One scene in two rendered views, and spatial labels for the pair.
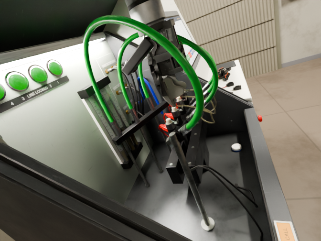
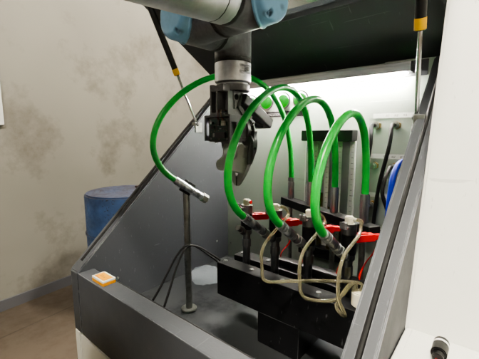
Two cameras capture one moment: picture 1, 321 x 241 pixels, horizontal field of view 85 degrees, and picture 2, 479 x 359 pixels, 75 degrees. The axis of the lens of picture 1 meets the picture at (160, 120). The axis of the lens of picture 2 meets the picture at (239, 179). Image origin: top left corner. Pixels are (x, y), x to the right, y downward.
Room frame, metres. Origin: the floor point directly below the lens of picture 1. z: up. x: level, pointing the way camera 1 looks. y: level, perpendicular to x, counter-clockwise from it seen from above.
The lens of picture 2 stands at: (0.62, -0.72, 1.28)
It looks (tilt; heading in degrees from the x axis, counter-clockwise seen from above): 8 degrees down; 103
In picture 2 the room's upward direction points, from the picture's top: straight up
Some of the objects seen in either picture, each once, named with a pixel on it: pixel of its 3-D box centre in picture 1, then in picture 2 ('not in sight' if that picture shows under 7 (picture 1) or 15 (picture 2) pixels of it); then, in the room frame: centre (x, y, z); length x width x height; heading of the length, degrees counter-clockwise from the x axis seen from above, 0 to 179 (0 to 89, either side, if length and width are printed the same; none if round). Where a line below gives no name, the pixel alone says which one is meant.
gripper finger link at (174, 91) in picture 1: (174, 93); (227, 164); (0.44, -0.06, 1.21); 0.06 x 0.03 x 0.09; 63
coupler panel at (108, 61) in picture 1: (123, 87); (391, 164); (0.81, 0.10, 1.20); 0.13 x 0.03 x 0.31; 153
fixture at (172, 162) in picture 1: (192, 149); (289, 307); (0.59, -0.08, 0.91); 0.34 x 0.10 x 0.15; 153
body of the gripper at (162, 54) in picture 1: (163, 50); (230, 115); (0.45, -0.07, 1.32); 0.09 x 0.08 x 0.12; 63
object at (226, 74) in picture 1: (222, 72); not in sight; (1.07, -0.49, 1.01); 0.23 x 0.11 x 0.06; 153
